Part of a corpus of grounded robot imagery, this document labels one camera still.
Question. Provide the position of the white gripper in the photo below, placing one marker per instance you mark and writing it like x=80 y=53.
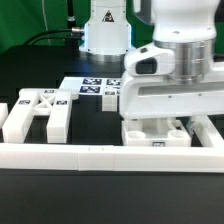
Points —
x=171 y=80

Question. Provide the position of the white chair seat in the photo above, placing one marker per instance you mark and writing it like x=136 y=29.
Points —
x=159 y=132

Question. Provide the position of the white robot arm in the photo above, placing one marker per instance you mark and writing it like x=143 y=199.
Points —
x=107 y=34

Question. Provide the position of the white marker sheet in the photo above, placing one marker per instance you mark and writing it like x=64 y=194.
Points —
x=91 y=85

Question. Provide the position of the white block at left edge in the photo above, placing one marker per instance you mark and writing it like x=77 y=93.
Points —
x=3 y=113

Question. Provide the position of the white U-shaped fence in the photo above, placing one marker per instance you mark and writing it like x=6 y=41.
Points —
x=209 y=157

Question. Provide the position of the white chair back frame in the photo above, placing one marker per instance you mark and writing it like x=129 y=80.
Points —
x=54 y=103

